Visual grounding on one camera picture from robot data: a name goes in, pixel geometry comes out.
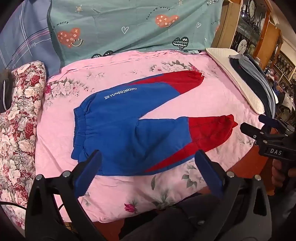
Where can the navy folded garment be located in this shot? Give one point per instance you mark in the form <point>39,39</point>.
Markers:
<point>252,83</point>

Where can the blue-grey plaid pillow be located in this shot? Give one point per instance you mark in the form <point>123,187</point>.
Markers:
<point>25,34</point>

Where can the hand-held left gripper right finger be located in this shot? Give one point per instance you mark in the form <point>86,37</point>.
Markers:
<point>208,173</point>

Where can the pink floral bedsheet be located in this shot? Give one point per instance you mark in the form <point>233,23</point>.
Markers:
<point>222,102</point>

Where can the person's right hand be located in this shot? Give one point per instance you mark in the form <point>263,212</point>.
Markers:
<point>281,172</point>

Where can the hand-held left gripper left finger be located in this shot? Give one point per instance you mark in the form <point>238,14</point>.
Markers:
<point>87,173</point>

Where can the white quilted pillow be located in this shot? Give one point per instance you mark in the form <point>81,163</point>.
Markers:
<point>233,76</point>

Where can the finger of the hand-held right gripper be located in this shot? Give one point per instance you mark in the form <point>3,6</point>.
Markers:
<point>251,130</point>
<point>268,120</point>

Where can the wooden bed frame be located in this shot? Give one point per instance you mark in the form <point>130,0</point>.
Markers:
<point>106,230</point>

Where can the wooden display cabinet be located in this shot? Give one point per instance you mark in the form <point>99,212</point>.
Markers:
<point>261,32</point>

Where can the teal heart print quilt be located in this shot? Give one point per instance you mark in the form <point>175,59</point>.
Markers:
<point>120,25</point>

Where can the dark garment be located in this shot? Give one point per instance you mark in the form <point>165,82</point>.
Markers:
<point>5,90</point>

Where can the red floral quilt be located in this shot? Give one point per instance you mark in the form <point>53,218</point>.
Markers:
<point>20,129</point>

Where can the blue and red pants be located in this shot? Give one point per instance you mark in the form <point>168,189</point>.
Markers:
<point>129,129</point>

